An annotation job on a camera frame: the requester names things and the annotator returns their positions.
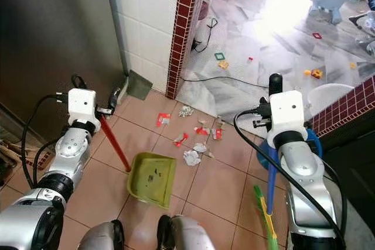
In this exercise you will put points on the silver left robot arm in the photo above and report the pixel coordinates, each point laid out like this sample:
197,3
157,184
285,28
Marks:
73,150

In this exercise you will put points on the grey metal plate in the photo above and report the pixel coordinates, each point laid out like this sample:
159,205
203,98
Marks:
139,85

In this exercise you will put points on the red wrapper litter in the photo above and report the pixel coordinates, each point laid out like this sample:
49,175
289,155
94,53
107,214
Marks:
201,130
218,133
163,119
181,139

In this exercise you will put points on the small orange card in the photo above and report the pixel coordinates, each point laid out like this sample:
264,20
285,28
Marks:
223,64

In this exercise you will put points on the orange yellow toy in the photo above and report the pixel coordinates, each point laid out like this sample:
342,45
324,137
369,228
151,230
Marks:
315,74

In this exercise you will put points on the white crumpled paper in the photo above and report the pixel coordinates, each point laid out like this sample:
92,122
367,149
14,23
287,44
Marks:
193,158
186,110
200,147

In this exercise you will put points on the white plastic basin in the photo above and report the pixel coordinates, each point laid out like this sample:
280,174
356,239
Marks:
331,95

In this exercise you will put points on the green square card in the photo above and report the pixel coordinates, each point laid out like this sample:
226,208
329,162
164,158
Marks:
220,56

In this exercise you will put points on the stainless steel fridge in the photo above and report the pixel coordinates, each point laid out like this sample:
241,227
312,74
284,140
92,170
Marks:
58,39

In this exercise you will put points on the black office chair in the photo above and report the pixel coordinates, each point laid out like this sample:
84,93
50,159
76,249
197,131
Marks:
362,21

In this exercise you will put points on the grey right robot leg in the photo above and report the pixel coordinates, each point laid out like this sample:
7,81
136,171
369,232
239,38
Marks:
190,235

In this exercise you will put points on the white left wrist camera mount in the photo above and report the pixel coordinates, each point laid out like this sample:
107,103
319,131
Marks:
83,105

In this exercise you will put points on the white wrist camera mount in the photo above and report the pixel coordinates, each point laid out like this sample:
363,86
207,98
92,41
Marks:
83,105
290,112

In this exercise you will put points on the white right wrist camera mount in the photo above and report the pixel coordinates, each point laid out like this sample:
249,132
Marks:
290,112

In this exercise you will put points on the red square frame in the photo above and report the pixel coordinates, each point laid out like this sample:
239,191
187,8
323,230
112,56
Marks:
313,36

